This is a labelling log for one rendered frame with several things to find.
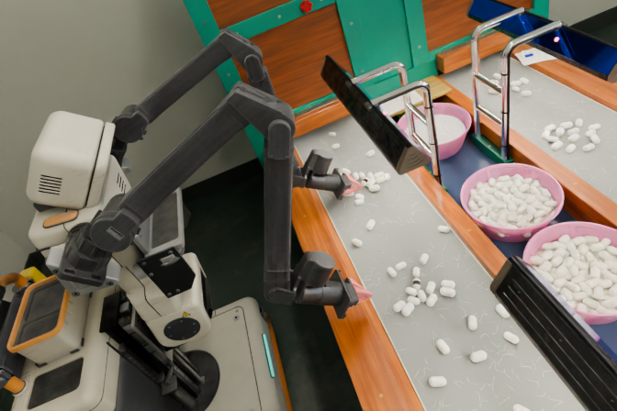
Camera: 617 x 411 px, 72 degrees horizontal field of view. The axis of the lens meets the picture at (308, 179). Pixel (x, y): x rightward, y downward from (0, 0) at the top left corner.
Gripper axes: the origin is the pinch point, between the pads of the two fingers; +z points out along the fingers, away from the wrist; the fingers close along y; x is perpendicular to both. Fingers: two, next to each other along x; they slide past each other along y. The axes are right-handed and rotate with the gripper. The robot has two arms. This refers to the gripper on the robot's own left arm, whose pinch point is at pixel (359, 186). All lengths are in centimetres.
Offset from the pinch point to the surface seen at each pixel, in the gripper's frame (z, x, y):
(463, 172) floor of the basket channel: 32.7, -14.8, -5.4
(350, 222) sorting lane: -5.4, 6.9, -11.3
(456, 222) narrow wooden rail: 13.6, -11.1, -30.5
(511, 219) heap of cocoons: 25.9, -17.6, -35.5
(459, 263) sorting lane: 10.4, -5.3, -41.3
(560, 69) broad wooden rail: 69, -55, 14
